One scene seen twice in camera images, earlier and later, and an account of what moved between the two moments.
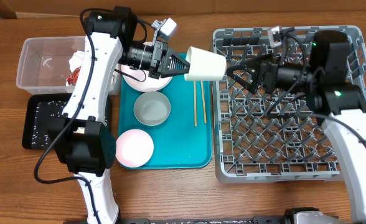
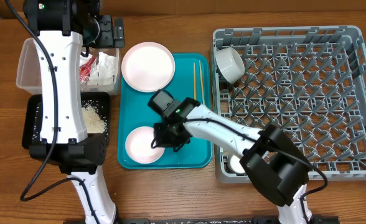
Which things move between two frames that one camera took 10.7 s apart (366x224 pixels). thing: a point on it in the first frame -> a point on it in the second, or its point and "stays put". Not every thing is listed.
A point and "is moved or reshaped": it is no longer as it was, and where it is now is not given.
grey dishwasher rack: x=264 y=137 stays put
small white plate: x=134 y=148 is moved or reshaped
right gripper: x=262 y=76 -> x=165 y=139
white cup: x=205 y=65 -> x=236 y=165
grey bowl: x=152 y=108 -> x=229 y=64
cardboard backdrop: x=10 y=9 stays put
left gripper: x=162 y=47 -> x=111 y=40
